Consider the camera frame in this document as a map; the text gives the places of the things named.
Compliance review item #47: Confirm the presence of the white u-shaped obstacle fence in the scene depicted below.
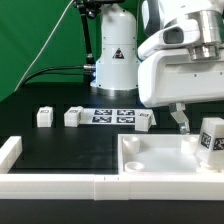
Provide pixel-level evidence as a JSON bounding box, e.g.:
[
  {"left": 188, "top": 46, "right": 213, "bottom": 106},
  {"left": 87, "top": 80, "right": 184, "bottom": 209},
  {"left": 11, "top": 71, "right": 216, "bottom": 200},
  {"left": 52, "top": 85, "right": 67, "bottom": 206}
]
[{"left": 0, "top": 136, "right": 224, "bottom": 200}]

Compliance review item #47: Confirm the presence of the white cable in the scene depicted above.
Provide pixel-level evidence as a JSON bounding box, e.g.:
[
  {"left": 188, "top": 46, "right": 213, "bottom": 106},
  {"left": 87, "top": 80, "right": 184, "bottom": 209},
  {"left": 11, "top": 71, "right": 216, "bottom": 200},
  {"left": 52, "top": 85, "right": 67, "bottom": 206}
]
[{"left": 13, "top": 0, "right": 75, "bottom": 93}]

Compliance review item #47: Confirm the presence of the apriltag marker sheet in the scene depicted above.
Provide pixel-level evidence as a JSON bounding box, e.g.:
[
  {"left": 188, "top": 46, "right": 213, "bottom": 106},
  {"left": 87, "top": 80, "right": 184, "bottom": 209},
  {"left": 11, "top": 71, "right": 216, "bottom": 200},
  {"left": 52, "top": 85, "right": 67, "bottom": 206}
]
[{"left": 80, "top": 108, "right": 156, "bottom": 125}]

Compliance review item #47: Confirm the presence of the black cable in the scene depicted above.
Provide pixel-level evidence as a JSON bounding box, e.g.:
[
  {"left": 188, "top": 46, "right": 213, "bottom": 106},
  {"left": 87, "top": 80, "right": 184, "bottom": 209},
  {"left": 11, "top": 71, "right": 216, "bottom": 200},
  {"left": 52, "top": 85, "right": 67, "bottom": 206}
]
[{"left": 20, "top": 65, "right": 98, "bottom": 88}]

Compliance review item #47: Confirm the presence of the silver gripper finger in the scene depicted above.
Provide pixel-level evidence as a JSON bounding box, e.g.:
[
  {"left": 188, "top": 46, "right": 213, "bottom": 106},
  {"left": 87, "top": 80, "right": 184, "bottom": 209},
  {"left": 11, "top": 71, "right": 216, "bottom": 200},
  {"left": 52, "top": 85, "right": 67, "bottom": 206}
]
[{"left": 169, "top": 103, "right": 190, "bottom": 135}]

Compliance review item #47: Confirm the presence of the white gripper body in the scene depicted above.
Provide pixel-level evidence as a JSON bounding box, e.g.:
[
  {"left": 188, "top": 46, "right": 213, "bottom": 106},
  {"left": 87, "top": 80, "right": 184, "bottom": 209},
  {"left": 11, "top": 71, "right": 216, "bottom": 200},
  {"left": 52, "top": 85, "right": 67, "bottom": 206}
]
[{"left": 138, "top": 49, "right": 224, "bottom": 107}]

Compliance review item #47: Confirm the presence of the white square tabletop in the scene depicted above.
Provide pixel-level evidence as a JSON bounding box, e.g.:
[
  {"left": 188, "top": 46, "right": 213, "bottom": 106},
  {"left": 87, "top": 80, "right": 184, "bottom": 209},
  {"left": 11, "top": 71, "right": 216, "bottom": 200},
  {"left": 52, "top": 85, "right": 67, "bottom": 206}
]
[{"left": 118, "top": 134, "right": 224, "bottom": 174}]

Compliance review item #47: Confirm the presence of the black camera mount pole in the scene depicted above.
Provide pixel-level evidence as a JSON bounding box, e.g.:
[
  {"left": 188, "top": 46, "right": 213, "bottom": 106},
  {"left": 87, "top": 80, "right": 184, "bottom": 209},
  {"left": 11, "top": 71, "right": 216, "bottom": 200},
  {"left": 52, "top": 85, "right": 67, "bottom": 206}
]
[{"left": 73, "top": 0, "right": 126, "bottom": 66}]

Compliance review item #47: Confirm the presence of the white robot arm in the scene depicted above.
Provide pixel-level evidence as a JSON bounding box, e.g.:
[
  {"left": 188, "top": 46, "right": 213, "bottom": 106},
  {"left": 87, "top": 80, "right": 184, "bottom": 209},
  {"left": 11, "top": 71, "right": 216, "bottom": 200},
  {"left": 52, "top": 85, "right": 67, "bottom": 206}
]
[{"left": 91, "top": 0, "right": 224, "bottom": 134}]

